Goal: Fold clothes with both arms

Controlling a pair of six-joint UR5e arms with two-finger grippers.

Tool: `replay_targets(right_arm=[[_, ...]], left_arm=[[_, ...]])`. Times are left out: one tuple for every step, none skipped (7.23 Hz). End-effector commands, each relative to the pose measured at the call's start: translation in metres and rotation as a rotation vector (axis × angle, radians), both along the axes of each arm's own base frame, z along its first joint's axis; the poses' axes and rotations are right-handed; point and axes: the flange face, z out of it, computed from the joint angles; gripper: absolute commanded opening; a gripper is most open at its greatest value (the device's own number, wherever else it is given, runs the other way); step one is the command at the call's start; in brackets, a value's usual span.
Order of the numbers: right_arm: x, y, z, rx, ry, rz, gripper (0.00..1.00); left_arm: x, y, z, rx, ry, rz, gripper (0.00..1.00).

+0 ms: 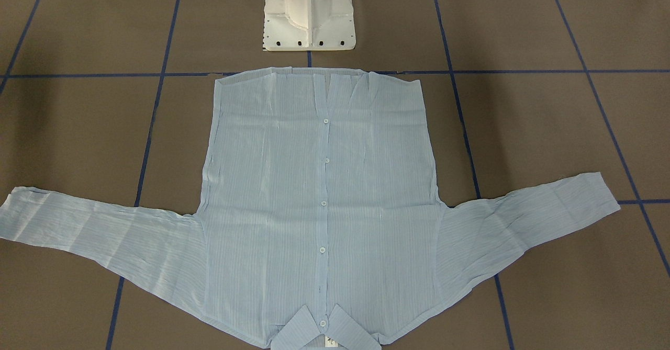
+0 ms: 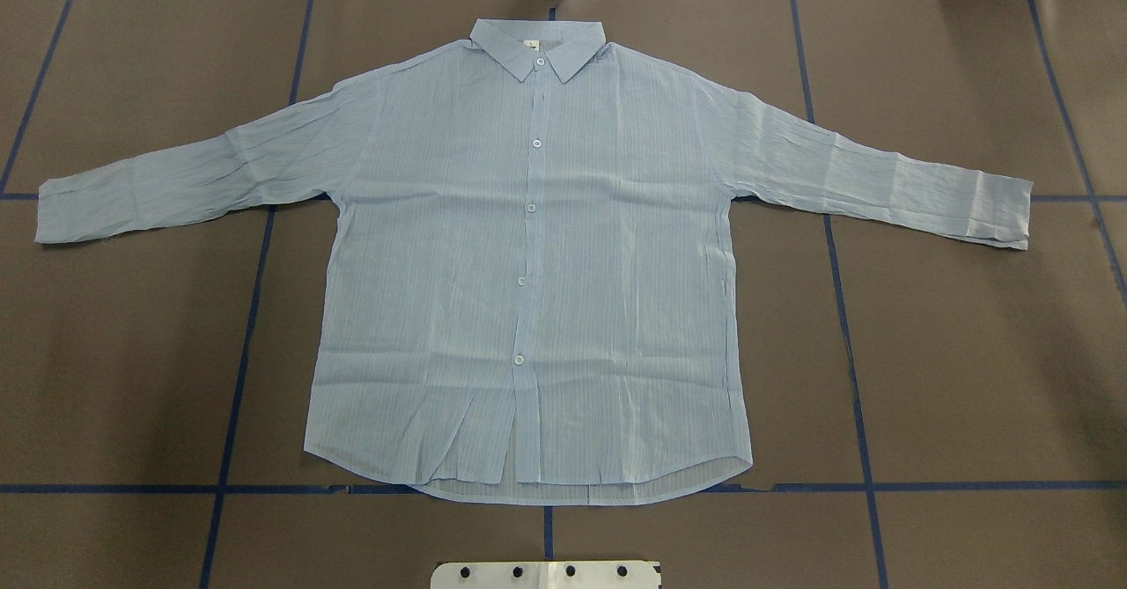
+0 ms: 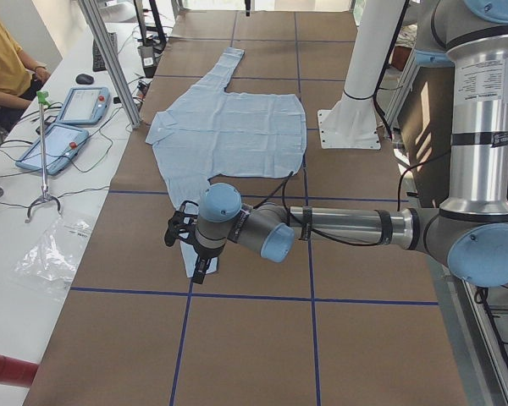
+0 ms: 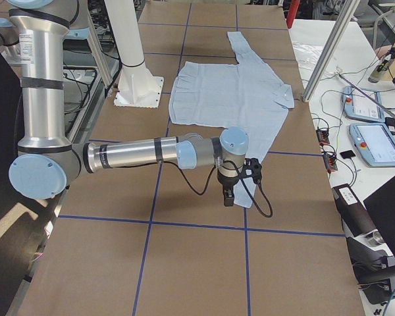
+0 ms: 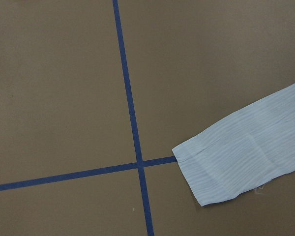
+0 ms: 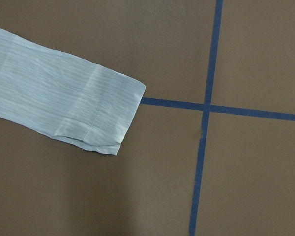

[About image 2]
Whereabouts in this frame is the light blue button-up shirt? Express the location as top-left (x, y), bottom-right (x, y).
top-left (33, 19), bottom-right (1032, 506)

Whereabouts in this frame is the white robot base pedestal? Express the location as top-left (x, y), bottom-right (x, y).
top-left (431, 560), bottom-right (663, 588)

